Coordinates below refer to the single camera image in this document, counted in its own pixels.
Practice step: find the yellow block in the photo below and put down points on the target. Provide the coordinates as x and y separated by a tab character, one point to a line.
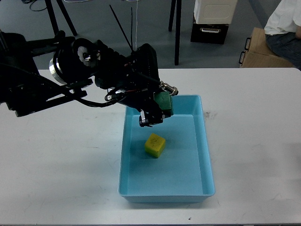
154	145

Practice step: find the thin black cable tie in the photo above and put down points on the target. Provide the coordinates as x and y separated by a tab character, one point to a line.
129	41

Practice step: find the seated person white shirt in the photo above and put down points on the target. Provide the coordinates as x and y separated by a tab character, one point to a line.
283	31

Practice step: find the cardboard box with handles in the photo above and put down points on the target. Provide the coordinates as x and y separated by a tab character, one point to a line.
257	54

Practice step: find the black storage crate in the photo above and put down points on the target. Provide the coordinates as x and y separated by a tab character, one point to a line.
209	33

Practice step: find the white appliance box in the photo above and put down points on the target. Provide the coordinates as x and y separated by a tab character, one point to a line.
214	11

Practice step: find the green block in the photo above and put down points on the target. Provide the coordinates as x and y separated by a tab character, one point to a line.
164	100

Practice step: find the black tripod right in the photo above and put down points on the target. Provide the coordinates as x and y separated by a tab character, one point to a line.
175	15

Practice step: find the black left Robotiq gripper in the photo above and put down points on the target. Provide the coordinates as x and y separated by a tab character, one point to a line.
143	101

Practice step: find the blue plastic box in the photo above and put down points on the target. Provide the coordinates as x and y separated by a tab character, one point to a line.
183	172

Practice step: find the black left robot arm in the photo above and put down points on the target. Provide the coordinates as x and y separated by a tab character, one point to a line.
40	74

